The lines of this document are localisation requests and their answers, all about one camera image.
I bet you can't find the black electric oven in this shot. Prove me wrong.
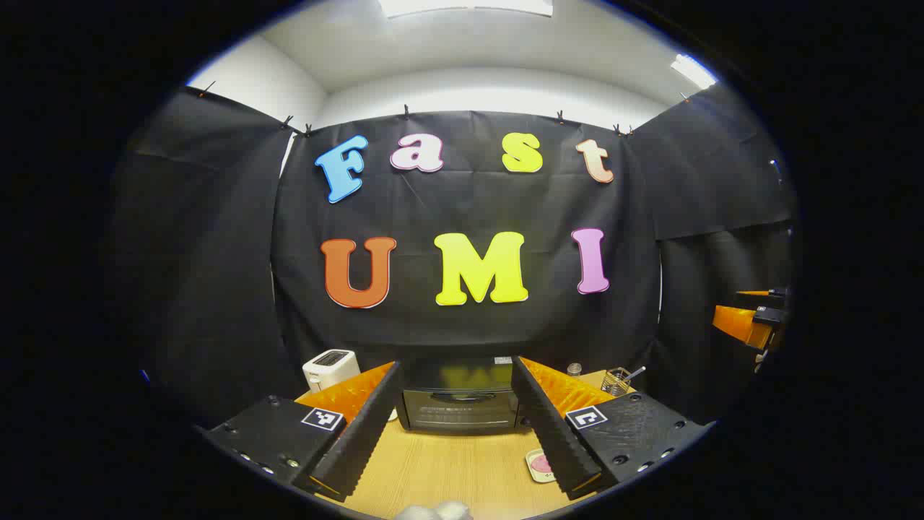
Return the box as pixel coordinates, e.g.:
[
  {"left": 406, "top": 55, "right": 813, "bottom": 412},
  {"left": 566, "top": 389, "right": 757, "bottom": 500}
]
[{"left": 396, "top": 356, "right": 522, "bottom": 434}]

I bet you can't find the white toaster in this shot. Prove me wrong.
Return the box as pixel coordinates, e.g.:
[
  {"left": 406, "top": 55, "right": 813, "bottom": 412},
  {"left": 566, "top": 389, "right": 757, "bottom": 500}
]
[{"left": 302, "top": 350, "right": 361, "bottom": 394}]

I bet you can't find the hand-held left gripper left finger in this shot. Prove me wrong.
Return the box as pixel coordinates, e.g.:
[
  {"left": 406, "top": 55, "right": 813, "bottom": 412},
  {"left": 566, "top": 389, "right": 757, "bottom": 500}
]
[{"left": 204, "top": 360, "right": 404, "bottom": 503}]

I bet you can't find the cream square plate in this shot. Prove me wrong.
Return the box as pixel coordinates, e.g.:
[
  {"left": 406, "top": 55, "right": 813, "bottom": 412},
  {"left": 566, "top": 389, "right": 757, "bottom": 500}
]
[{"left": 525, "top": 448, "right": 560, "bottom": 483}]

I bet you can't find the black backdrop cloth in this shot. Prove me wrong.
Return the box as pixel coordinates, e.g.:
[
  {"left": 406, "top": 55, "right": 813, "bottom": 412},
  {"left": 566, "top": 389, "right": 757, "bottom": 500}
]
[{"left": 108, "top": 83, "right": 798, "bottom": 434}]

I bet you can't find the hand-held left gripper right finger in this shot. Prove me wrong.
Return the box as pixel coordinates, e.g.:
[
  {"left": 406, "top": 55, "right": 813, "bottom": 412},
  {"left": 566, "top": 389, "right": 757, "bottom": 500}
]
[{"left": 510, "top": 355, "right": 717, "bottom": 501}]

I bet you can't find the ceiling light panel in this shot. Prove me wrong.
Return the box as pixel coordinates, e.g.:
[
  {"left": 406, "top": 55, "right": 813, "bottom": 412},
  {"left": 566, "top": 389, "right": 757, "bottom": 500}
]
[{"left": 670, "top": 53, "right": 718, "bottom": 91}]

